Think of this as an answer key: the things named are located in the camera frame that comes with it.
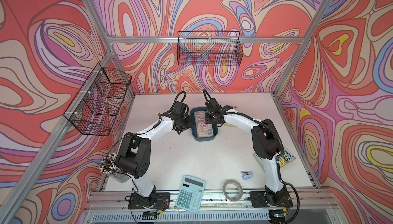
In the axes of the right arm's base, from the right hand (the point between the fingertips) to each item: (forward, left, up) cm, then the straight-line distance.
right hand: (209, 123), depth 98 cm
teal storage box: (-4, +10, -1) cm, 11 cm away
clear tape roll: (-38, -12, -2) cm, 40 cm away
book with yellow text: (-23, -42, -3) cm, 48 cm away
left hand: (-5, +10, +5) cm, 12 cm away
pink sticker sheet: (-4, +4, -1) cm, 6 cm away
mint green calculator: (-40, +12, -2) cm, 42 cm away
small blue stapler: (-32, -18, -4) cm, 37 cm away
